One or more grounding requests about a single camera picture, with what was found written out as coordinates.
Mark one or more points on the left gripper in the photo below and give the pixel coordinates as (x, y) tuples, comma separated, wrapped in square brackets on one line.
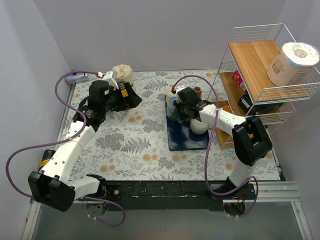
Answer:
[(125, 97)]

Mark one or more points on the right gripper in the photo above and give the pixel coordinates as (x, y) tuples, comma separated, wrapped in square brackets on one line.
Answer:
[(178, 107)]

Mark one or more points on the light blue patterned mug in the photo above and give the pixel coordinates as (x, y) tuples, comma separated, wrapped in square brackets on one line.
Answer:
[(171, 111)]

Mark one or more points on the yellow mug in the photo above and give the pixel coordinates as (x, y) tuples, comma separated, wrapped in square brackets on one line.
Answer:
[(124, 93)]

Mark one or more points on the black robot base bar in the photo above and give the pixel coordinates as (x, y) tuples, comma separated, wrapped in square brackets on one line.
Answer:
[(170, 195)]

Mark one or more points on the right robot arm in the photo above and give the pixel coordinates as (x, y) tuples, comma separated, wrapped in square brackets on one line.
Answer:
[(250, 139)]

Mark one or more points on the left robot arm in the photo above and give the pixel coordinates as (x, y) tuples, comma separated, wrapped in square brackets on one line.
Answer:
[(52, 186)]

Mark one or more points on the brown mug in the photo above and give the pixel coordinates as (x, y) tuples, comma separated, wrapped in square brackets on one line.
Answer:
[(198, 92)]

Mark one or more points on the cream upside-down mug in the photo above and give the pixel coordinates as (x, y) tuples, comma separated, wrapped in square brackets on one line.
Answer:
[(169, 95)]

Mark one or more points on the white round mug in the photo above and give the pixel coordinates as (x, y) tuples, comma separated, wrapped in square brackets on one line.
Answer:
[(198, 127)]

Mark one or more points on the dark blue tray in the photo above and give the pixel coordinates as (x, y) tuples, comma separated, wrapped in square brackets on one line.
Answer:
[(181, 137)]

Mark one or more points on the orange yellow box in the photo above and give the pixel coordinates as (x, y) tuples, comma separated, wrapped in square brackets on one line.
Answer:
[(227, 108)]

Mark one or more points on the pink box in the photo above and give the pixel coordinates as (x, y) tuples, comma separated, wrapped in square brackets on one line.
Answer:
[(238, 79)]

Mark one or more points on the black green package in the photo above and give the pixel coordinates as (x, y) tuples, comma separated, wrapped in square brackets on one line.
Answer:
[(260, 106)]

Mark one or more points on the plastic bottle in corner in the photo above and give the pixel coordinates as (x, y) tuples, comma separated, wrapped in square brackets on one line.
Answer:
[(78, 77)]

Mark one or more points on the black can yellow label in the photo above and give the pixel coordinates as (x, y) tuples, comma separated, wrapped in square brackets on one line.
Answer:
[(47, 155)]

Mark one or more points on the wrapped toilet paper roll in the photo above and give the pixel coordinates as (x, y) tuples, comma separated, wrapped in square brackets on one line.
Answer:
[(293, 62)]

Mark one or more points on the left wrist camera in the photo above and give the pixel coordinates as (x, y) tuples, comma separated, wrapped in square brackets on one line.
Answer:
[(111, 77)]

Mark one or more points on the white wire shelf rack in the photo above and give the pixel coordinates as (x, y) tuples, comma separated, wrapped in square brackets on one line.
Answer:
[(250, 51)]

